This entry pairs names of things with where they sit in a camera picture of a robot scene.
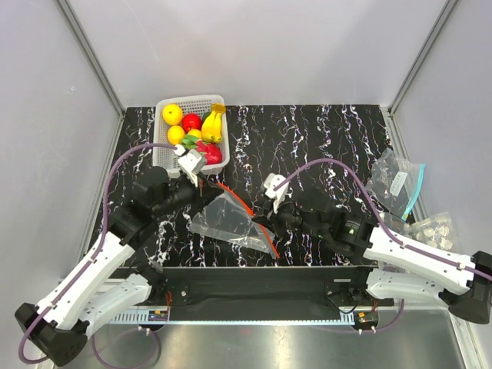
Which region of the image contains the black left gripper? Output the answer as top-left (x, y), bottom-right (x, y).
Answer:
top-left (153, 171), bottom-right (224, 218)

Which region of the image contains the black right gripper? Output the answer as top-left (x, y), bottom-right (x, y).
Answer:
top-left (253, 191), bottom-right (327, 240)

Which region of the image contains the clear bag with orange zipper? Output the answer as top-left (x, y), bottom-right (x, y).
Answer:
top-left (188, 183), bottom-right (280, 258)

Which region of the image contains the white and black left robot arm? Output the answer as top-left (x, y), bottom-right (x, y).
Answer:
top-left (15, 167), bottom-right (223, 367)

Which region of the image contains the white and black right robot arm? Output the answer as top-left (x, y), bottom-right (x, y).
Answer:
top-left (253, 201), bottom-right (491, 324)

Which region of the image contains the yellow orange fruit top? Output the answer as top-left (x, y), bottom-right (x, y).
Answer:
top-left (162, 104), bottom-right (184, 126)

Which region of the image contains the clear bag with blue zipper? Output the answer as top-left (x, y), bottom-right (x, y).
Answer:
top-left (365, 148), bottom-right (426, 221)

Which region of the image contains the clear bag of round items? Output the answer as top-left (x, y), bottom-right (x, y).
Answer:
top-left (403, 211), bottom-right (460, 251)

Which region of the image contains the white plastic perforated basket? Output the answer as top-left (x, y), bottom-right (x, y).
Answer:
top-left (154, 95), bottom-right (230, 175)

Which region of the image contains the pink dragon fruit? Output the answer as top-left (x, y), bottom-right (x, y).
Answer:
top-left (181, 135), bottom-right (223, 165)

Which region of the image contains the yellow lemon fruit lower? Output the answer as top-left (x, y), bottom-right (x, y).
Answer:
top-left (167, 125), bottom-right (185, 145)

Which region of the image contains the small yellow fruit middle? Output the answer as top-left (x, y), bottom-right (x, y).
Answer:
top-left (187, 129), bottom-right (202, 139)

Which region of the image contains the black marble pattern mat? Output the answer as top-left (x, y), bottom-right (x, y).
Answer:
top-left (108, 105), bottom-right (391, 268)

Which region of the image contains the red apple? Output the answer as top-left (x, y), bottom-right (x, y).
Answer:
top-left (181, 113), bottom-right (202, 133)

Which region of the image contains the yellow banana bunch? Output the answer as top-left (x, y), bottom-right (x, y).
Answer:
top-left (201, 103), bottom-right (226, 144)

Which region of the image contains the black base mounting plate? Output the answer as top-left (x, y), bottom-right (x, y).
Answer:
top-left (143, 267), bottom-right (394, 322)

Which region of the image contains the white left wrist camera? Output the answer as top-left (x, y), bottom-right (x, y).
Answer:
top-left (178, 149), bottom-right (207, 188)

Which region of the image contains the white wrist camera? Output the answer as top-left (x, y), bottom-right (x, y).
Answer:
top-left (263, 173), bottom-right (289, 214)
top-left (178, 149), bottom-right (207, 188)

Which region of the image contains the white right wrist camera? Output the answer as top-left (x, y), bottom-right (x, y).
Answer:
top-left (263, 173), bottom-right (289, 214)

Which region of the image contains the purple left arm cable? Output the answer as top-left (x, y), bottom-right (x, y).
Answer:
top-left (18, 142), bottom-right (185, 364)

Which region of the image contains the white slotted cable duct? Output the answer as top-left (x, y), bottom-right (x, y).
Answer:
top-left (109, 309), bottom-right (169, 325)

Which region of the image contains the purple floor cable loop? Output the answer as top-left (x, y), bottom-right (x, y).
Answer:
top-left (91, 326), bottom-right (161, 366)

